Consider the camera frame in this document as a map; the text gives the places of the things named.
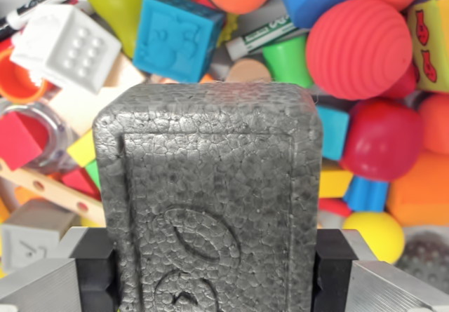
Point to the white embossed rubber cube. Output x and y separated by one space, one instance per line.
66 45

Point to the green and white marker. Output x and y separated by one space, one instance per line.
259 36

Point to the bright green plastic cylinder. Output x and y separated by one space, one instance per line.
286 63

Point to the yellow fabric ABC cube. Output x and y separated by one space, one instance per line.
429 45

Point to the black-padded silver gripper left finger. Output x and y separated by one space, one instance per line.
91 273

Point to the red ribbed ball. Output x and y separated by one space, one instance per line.
358 49

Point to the black-padded silver gripper right finger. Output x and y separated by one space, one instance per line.
336 273

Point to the yellow wooden block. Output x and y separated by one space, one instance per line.
333 182
82 149

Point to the shiny red plastic apple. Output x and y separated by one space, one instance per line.
382 140

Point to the round natural wooden disc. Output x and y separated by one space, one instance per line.
247 72

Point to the teal wooden cube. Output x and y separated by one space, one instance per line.
333 131

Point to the green wooden block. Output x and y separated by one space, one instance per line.
94 173

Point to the orange foam block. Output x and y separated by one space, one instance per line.
421 193

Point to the red wooden cube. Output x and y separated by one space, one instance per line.
19 140

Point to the yellow ball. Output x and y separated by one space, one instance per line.
375 236

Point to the flat red wooden piece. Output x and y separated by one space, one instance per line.
333 208

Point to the red wooden block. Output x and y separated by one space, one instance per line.
79 184

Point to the olive green plastic pear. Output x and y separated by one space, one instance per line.
117 0

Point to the clear plastic jar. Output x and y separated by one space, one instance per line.
58 140

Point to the blue ridged cylinder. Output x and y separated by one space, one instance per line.
366 194

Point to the grey wooden block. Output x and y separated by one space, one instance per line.
31 228

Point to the wooden strip with holes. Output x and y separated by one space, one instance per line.
45 187

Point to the blue embossed rubber cube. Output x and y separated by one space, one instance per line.
175 35

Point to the black dry-erase marker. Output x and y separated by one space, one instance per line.
42 1

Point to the natural wooden block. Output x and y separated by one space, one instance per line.
80 108

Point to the grey foam brick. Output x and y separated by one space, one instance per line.
210 193

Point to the dark nubby ball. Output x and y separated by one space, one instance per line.
426 256

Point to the orange plastic fruit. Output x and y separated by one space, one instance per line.
436 124

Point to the orange plastic cup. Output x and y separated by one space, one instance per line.
15 82

